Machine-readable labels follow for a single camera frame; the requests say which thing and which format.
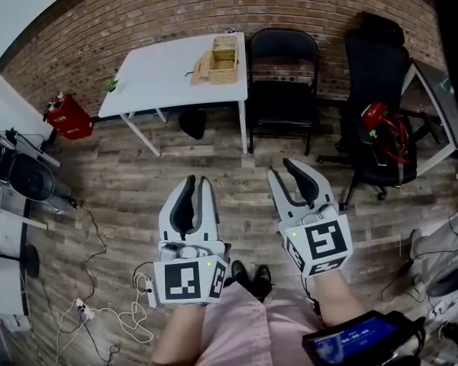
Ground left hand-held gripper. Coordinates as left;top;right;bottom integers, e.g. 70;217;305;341
152;174;232;308

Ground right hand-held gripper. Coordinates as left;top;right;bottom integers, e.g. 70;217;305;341
267;157;354;278

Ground wicker tissue box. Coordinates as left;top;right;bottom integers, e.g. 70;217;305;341
190;35;240;87

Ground person's left forearm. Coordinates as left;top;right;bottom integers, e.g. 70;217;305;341
150;303;208;366

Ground person's right forearm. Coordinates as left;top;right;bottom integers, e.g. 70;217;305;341
314;269;367;328

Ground red toolbox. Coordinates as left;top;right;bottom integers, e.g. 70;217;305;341
42;91;95;141

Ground black shoe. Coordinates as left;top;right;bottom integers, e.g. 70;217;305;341
251;265;273;300
231;260;250;287

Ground black folding chair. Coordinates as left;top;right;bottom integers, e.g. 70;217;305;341
248;27;321;156

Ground person's pink trousers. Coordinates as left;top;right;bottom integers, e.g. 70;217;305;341
196;282;325;366

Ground white table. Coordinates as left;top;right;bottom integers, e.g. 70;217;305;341
98;31;250;158

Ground black office chair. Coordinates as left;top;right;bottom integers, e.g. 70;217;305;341
316;11;419;211

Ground black device with blue screen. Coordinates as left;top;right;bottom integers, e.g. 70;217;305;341
302;310;427;366

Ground black round fan head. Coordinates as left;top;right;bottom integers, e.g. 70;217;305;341
10;153;56;202

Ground black round stand base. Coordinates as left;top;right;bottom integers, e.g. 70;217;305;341
24;243;40;278

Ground black cable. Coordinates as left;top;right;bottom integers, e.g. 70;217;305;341
70;200;108;300

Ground white power strip with cables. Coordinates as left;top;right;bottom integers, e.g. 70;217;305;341
55;272;156;366

